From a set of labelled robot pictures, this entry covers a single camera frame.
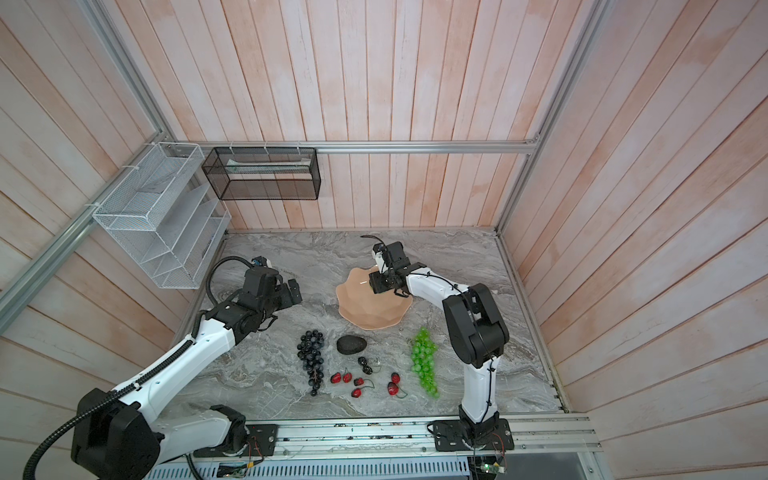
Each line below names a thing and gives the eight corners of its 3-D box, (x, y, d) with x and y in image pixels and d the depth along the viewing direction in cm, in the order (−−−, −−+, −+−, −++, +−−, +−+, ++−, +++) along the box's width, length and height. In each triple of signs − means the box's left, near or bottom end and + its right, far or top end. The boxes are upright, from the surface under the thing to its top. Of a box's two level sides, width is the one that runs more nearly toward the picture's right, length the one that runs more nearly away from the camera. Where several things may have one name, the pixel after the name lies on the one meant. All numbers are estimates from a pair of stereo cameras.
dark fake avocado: (337, 355, 89) (335, 350, 86) (338, 341, 92) (337, 335, 89) (366, 355, 89) (365, 350, 86) (366, 341, 92) (366, 335, 89)
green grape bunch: (413, 397, 82) (415, 391, 78) (409, 336, 94) (410, 327, 89) (439, 397, 82) (443, 391, 78) (432, 336, 94) (434, 328, 89)
